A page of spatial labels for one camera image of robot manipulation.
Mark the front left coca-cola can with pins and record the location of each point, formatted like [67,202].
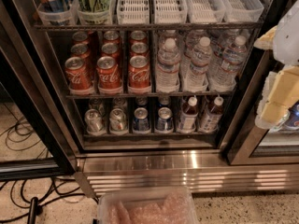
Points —
[77,73]

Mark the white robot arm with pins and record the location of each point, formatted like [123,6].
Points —
[286,39]

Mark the clear plastic bin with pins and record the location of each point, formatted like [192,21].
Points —
[157,205]

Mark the blue pepsi can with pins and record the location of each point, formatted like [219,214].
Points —
[164,121]
[141,121]

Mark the middle right coca-cola can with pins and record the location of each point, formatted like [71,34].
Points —
[139,49]

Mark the blue can behind glass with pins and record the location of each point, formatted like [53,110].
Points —
[292,123]

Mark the front right coca-cola can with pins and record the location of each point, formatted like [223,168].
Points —
[139,72]

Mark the rear left coca-cola can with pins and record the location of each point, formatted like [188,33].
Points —
[81,37]

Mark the front middle water bottle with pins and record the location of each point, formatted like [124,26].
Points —
[200,57]

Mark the blue pepsi can left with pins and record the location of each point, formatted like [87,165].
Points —
[141,121]

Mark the rear centre coca-cola can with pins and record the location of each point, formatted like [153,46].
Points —
[112,37]

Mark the white empty shelf tray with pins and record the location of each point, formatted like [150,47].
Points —
[205,11]
[169,11]
[133,11]
[242,10]

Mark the silver can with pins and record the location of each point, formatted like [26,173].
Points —
[118,120]
[93,120]

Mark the blue pepsi can right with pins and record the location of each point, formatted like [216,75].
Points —
[164,121]

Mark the clear tray under green can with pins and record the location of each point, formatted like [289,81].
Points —
[93,18]

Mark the black stand post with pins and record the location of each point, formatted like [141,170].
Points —
[34,210]

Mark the middle centre coca-cola can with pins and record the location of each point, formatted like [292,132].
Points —
[112,50]

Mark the silver can front left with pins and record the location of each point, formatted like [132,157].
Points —
[93,120]

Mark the middle left coca-cola can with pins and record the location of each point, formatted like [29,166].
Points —
[81,50]

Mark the rear right coca-cola can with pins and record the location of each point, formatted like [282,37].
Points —
[138,36]

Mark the stainless steel fridge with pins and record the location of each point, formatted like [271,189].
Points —
[32,59]

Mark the brown tea bottle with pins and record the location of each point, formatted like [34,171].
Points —
[188,115]
[211,116]

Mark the brown tea bottle left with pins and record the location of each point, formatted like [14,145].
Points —
[188,115]

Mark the brown tea bottle right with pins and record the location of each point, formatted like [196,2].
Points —
[211,116]

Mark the coca-cola can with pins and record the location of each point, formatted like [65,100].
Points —
[77,73]
[81,37]
[108,72]
[112,37]
[138,36]
[139,72]
[81,50]
[112,50]
[139,49]

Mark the water bottle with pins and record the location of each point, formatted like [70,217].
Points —
[223,69]
[167,67]
[200,57]

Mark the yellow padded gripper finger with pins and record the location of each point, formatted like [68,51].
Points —
[280,93]
[265,42]

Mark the clear tray under blue can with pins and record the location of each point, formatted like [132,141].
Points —
[69,17]

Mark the front right water bottle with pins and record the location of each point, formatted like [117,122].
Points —
[223,69]

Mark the front left water bottle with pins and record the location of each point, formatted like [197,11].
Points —
[167,67]

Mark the front middle coca-cola can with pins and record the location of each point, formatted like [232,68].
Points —
[108,72]

